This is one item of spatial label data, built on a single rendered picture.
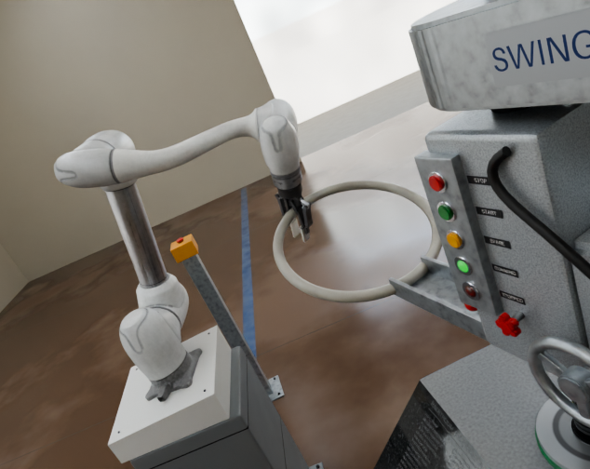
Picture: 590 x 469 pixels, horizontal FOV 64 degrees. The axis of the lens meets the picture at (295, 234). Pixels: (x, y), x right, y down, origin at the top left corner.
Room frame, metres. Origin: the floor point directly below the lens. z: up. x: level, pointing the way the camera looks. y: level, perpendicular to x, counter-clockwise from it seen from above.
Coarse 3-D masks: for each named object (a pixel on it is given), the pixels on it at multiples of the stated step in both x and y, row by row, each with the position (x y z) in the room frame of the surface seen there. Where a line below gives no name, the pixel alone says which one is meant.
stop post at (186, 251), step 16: (192, 240) 2.30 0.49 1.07; (176, 256) 2.28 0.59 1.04; (192, 256) 2.28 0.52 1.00; (192, 272) 2.30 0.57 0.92; (208, 288) 2.30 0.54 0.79; (208, 304) 2.30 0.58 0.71; (224, 304) 2.34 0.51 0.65; (224, 320) 2.30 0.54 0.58; (224, 336) 2.30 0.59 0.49; (240, 336) 2.30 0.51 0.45; (256, 368) 2.30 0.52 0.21; (272, 384) 2.38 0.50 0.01; (272, 400) 2.24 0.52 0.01
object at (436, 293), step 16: (432, 272) 1.05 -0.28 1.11; (448, 272) 0.99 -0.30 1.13; (400, 288) 1.00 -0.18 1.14; (416, 288) 0.95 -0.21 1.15; (432, 288) 0.99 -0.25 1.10; (448, 288) 0.96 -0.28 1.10; (416, 304) 0.96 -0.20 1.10; (432, 304) 0.89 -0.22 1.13; (448, 304) 0.85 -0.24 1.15; (448, 320) 0.86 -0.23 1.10; (464, 320) 0.80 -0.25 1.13; (480, 320) 0.76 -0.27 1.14; (480, 336) 0.77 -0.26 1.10
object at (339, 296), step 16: (320, 192) 1.45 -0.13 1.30; (336, 192) 1.45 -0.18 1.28; (400, 192) 1.35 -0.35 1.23; (288, 224) 1.37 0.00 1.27; (432, 224) 1.19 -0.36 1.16; (432, 240) 1.13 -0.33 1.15; (432, 256) 1.08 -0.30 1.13; (288, 272) 1.17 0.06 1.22; (416, 272) 1.05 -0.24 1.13; (304, 288) 1.11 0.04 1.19; (320, 288) 1.09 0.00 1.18; (384, 288) 1.03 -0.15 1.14
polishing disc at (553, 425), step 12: (552, 408) 0.71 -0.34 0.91; (540, 420) 0.70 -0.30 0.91; (552, 420) 0.68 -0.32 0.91; (564, 420) 0.67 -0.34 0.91; (540, 432) 0.67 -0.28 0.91; (552, 432) 0.66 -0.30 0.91; (564, 432) 0.65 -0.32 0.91; (540, 444) 0.66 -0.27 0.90; (552, 444) 0.64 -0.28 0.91; (564, 444) 0.63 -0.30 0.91; (576, 444) 0.62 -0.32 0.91; (552, 456) 0.62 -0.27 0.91; (564, 456) 0.61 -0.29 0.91; (576, 456) 0.60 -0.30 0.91; (588, 456) 0.59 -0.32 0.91; (564, 468) 0.59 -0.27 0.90; (576, 468) 0.58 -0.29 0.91; (588, 468) 0.57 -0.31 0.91
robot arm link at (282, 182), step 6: (300, 168) 1.35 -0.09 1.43; (294, 174) 1.33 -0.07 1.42; (300, 174) 1.35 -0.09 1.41; (276, 180) 1.34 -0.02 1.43; (282, 180) 1.33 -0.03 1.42; (288, 180) 1.33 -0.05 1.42; (294, 180) 1.33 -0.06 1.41; (300, 180) 1.35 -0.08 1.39; (276, 186) 1.36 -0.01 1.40; (282, 186) 1.34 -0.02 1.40; (288, 186) 1.34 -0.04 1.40; (294, 186) 1.34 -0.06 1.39
